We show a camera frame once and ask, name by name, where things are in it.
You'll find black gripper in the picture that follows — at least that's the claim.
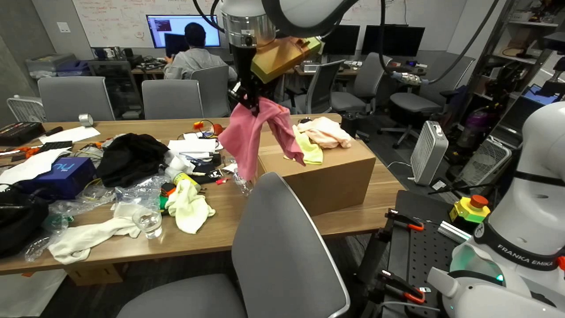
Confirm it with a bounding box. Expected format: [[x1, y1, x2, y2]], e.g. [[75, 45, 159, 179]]
[[230, 41, 265, 117]]

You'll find pink t-shirt with orange print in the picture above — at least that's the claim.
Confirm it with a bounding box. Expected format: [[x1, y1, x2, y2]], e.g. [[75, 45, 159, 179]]
[[218, 96, 308, 184]]

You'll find peach t-shirt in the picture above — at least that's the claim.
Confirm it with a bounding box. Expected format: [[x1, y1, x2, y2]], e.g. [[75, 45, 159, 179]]
[[297, 115, 355, 151]]

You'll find large cardboard box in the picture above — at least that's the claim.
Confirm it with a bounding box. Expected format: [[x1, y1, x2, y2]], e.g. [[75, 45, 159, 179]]
[[255, 121, 378, 218]]

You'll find blue box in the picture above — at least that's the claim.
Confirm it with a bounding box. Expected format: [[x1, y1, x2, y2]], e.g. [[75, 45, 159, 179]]
[[16, 154, 98, 202]]

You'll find orange toy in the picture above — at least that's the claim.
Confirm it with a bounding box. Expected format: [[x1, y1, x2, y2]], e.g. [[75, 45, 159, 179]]
[[191, 121, 227, 137]]

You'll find seated person in grey hoodie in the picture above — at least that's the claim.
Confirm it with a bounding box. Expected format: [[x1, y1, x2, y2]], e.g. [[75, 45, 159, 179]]
[[163, 22, 237, 82]]

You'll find white paper stack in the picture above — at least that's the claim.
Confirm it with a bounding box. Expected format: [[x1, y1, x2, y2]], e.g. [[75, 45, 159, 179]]
[[167, 133, 227, 158]]

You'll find lit computer monitor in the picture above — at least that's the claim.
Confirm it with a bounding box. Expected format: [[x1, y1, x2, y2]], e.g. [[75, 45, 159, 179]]
[[145, 13, 223, 50]]

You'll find wooden computer desk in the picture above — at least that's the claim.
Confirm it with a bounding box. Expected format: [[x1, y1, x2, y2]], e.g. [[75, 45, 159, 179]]
[[131, 61, 426, 82]]

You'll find dark computer monitor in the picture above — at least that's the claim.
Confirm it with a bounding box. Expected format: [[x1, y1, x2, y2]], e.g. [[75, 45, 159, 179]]
[[361, 24, 426, 59], [324, 24, 363, 59]]

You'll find pale yellow-green cloth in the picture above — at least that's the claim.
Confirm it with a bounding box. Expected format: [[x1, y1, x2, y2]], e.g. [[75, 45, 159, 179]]
[[165, 172, 218, 236]]

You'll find black garment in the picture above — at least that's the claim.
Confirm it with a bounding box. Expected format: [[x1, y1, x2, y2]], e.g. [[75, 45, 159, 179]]
[[96, 133, 172, 190]]

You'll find whiteboard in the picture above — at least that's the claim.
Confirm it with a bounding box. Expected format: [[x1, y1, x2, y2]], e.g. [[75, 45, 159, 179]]
[[73, 0, 408, 50]]

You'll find clear plastic cup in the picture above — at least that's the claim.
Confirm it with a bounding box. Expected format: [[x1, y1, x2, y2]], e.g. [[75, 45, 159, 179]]
[[138, 209, 167, 243]]

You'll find crumpled clear plastic bag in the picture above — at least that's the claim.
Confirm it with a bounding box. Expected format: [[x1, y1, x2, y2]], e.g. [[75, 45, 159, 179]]
[[46, 176, 167, 232]]

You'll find white paper sheet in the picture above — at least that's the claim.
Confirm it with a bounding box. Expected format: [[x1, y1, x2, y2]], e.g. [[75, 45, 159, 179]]
[[39, 124, 103, 147], [0, 147, 71, 186]]

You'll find white space heater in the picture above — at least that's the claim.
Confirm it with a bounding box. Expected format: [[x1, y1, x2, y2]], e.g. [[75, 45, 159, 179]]
[[410, 121, 451, 188]]

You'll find white cloth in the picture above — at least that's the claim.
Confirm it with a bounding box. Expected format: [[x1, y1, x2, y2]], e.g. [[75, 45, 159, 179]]
[[46, 218, 144, 266]]

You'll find black flat case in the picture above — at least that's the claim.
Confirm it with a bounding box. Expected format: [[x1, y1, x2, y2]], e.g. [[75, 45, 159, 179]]
[[0, 121, 46, 147]]

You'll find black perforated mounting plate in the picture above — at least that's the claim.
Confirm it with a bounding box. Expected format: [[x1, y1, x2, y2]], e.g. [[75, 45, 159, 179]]
[[387, 190, 474, 308]]

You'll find grey space heater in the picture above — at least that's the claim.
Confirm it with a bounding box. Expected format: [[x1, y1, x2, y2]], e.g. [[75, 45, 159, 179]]
[[458, 137, 514, 188]]

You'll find yellow emergency stop button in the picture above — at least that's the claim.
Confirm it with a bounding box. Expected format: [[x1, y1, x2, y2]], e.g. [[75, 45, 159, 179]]
[[449, 193, 493, 227]]

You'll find black bag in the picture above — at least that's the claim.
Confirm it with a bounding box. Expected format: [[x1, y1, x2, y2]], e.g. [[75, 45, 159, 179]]
[[0, 184, 52, 260]]

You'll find metal storage shelf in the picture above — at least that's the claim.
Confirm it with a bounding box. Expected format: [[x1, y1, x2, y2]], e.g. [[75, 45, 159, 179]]
[[465, 0, 565, 138]]

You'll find orange-handled black clamp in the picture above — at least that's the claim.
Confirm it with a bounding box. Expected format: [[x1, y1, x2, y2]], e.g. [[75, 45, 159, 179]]
[[378, 269, 431, 306], [385, 209, 426, 234]]

